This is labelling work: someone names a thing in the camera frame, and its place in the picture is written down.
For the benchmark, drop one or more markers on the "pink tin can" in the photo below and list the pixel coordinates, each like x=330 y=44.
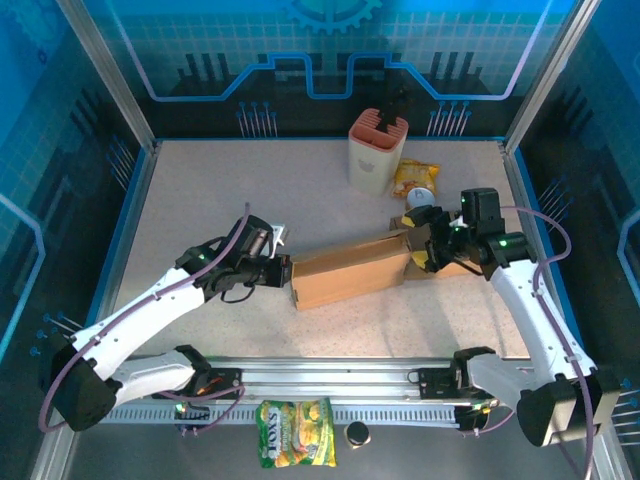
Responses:
x=420 y=196

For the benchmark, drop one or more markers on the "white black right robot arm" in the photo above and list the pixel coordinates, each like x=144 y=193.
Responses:
x=530 y=310

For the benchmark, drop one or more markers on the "brown cardboard mailer box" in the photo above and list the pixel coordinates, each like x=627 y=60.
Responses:
x=345 y=280
x=457 y=272

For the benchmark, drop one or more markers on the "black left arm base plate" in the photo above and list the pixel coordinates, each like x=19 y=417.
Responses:
x=230 y=374

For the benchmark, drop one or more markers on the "yellow snack bag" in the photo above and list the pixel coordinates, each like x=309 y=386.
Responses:
x=417 y=175

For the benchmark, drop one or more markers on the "aluminium mounting rail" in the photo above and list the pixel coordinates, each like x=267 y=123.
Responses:
x=325 y=375

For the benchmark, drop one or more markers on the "blue table side panel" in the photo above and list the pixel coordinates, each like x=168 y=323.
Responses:
x=136 y=175
x=527 y=175

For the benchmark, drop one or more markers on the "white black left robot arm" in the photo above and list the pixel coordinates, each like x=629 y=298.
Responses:
x=145 y=310

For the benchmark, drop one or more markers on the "black controller board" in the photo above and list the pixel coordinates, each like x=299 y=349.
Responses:
x=470 y=417
x=195 y=411

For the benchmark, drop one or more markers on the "aluminium frame post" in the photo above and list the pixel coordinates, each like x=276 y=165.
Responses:
x=111 y=75
x=547 y=75

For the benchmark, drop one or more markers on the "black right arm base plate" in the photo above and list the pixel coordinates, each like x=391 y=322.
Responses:
x=435 y=382

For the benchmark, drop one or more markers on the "green Fox's candy bag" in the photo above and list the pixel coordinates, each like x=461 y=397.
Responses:
x=295 y=435

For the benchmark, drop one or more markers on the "cream knife block pink top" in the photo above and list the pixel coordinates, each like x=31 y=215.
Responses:
x=370 y=165

